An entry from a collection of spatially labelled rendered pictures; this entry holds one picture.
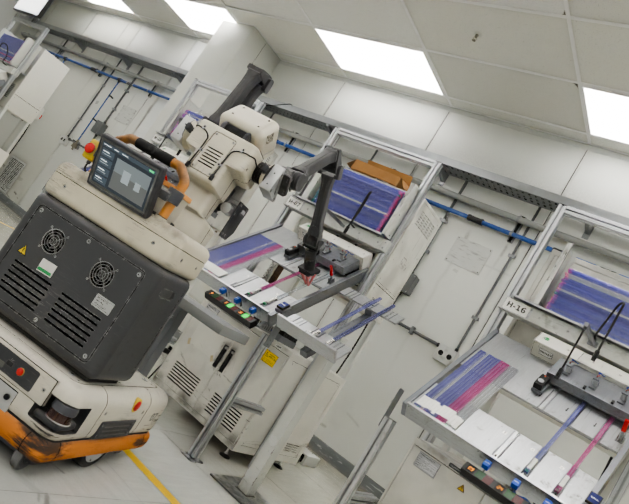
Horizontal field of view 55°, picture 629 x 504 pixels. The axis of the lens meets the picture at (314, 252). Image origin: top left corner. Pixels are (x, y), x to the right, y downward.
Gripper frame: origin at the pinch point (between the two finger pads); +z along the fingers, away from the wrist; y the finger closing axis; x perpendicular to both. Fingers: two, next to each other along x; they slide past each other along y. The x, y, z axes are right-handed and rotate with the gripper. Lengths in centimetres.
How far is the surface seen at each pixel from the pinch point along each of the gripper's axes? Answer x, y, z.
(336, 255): -26.8, 5.4, -5.1
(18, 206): -67, 564, 182
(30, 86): -60, 460, 8
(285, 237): -28, 46, 1
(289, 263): -8.4, 21.9, 1.0
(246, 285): 24.3, 18.7, 1.0
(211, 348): 33, 35, 46
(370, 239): -43.7, -3.0, -13.0
